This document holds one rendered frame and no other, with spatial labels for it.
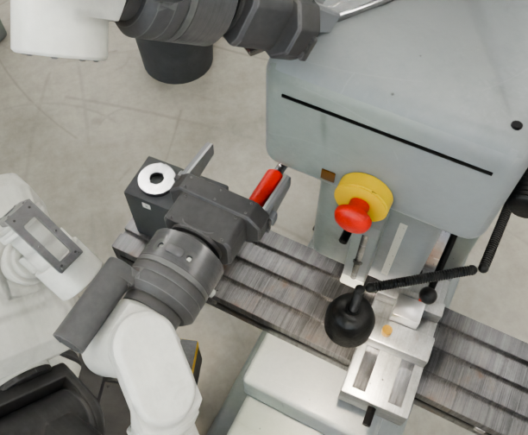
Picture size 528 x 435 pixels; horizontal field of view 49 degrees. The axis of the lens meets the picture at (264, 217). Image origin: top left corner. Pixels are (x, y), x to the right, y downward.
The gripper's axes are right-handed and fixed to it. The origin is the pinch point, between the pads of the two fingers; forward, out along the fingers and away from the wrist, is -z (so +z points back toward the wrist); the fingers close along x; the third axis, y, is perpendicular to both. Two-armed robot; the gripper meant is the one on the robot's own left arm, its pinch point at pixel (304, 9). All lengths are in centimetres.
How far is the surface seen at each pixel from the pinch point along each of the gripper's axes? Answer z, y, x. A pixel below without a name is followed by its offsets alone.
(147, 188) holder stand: -28, -72, -42
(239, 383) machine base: -81, -151, -17
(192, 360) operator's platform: -61, -140, -25
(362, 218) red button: -5.6, -12.7, 15.8
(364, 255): -30.9, -34.4, 7.7
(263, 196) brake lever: -4.3, -21.2, 4.8
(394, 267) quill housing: -39, -37, 10
